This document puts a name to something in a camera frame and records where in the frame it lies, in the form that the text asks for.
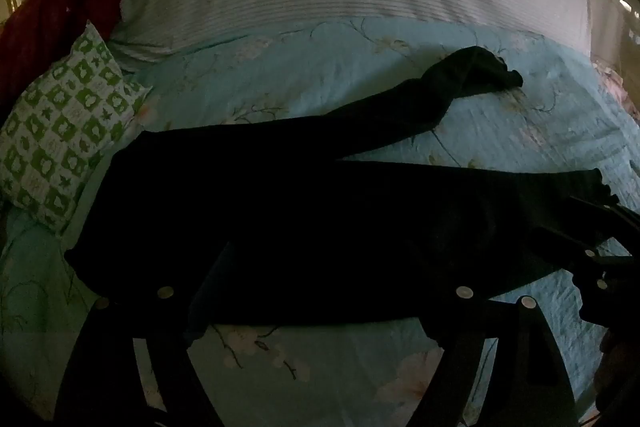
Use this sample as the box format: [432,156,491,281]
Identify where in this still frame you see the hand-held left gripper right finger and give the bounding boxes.
[400,252,581,427]

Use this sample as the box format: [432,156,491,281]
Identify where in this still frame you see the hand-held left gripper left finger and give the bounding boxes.
[54,241,237,427]

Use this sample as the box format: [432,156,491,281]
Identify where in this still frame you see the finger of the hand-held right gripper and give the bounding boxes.
[569,195,640,230]
[572,248,640,329]

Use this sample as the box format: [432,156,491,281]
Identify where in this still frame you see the black pants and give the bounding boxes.
[64,47,621,348]

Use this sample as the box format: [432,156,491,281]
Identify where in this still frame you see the person's right hand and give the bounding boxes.
[596,329,640,415]

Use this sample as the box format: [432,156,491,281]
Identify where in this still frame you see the green white patterned pillow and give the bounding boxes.
[0,21,153,235]

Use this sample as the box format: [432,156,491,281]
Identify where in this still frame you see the teal floral bedsheet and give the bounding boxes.
[0,14,640,427]

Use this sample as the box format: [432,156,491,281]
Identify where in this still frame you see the dark red cloth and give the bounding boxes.
[0,0,128,118]

